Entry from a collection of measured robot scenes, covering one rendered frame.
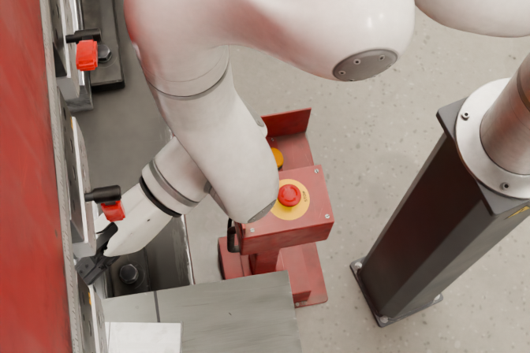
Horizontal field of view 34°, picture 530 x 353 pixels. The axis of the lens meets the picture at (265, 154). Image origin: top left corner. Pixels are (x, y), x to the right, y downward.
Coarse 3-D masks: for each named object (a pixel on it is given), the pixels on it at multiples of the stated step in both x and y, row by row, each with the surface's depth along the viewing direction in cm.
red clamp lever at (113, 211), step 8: (96, 192) 97; (104, 192) 97; (112, 192) 97; (120, 192) 97; (88, 200) 97; (96, 200) 97; (104, 200) 97; (112, 200) 97; (120, 200) 98; (104, 208) 100; (112, 208) 100; (120, 208) 101; (112, 216) 103; (120, 216) 103
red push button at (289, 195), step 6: (282, 186) 145; (288, 186) 145; (294, 186) 145; (282, 192) 144; (288, 192) 144; (294, 192) 144; (282, 198) 144; (288, 198) 144; (294, 198) 144; (300, 198) 145; (282, 204) 144; (288, 204) 144; (294, 204) 144
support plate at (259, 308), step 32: (192, 288) 119; (224, 288) 119; (256, 288) 119; (288, 288) 119; (128, 320) 117; (160, 320) 117; (192, 320) 117; (224, 320) 117; (256, 320) 118; (288, 320) 118; (192, 352) 116; (224, 352) 116; (256, 352) 116; (288, 352) 116
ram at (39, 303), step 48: (0, 0) 66; (0, 48) 63; (0, 96) 60; (48, 96) 84; (0, 144) 58; (48, 144) 80; (0, 192) 56; (48, 192) 75; (0, 240) 54; (48, 240) 72; (0, 288) 52; (48, 288) 68; (0, 336) 50; (48, 336) 65
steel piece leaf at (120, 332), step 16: (112, 336) 116; (128, 336) 116; (144, 336) 116; (160, 336) 116; (176, 336) 116; (112, 352) 115; (128, 352) 115; (144, 352) 115; (160, 352) 115; (176, 352) 116
